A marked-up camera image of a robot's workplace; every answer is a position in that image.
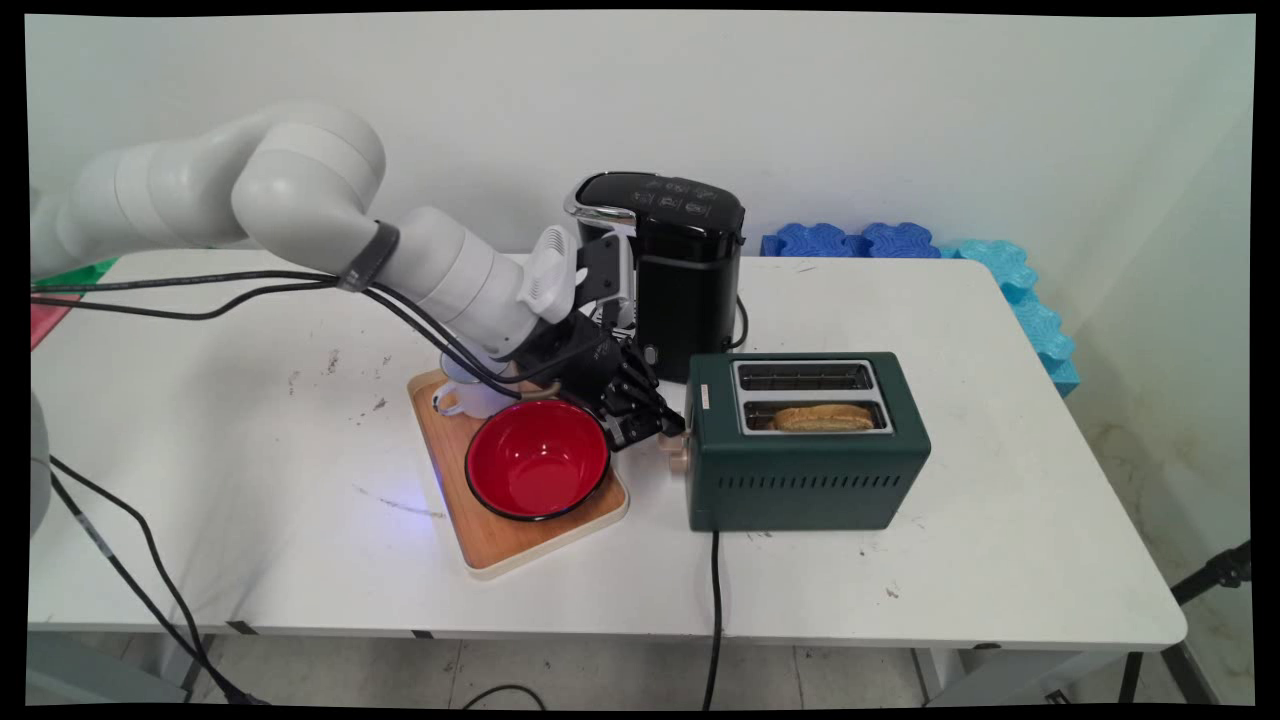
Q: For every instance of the toast bread slice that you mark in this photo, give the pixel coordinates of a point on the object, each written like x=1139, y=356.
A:
x=825, y=418

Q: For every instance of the dark blue foam mat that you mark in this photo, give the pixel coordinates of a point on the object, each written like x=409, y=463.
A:
x=815, y=240
x=900, y=240

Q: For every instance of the beige toaster knob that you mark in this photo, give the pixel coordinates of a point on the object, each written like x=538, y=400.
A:
x=672, y=460

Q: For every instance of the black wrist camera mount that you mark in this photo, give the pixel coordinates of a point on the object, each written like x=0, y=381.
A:
x=602, y=270

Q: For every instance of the dark green two-slot toaster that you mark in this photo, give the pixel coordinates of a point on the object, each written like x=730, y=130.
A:
x=800, y=480

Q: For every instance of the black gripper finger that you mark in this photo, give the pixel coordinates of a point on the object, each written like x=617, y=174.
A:
x=640, y=420
x=642, y=375

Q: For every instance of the grey rounded object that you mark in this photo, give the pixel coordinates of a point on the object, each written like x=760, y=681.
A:
x=38, y=470

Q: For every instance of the white mug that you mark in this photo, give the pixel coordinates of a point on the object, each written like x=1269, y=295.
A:
x=482, y=402

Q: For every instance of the light blue foam mat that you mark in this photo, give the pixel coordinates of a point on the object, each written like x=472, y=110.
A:
x=1030, y=310

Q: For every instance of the red sheet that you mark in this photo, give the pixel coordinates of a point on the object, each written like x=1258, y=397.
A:
x=48, y=322

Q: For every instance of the green sheet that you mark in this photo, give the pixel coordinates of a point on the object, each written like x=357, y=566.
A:
x=80, y=273

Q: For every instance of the black coffee machine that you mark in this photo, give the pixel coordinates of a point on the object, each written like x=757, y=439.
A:
x=690, y=290

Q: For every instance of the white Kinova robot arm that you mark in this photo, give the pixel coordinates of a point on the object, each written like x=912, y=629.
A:
x=300, y=190

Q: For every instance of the wooden serving tray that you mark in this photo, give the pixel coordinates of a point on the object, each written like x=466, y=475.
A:
x=500, y=540

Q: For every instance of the black tripod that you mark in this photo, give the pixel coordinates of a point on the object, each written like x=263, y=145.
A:
x=1205, y=575

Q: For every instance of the red bowl with black rim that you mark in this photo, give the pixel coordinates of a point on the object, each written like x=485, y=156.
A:
x=535, y=460

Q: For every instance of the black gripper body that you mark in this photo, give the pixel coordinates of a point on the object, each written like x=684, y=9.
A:
x=575, y=355

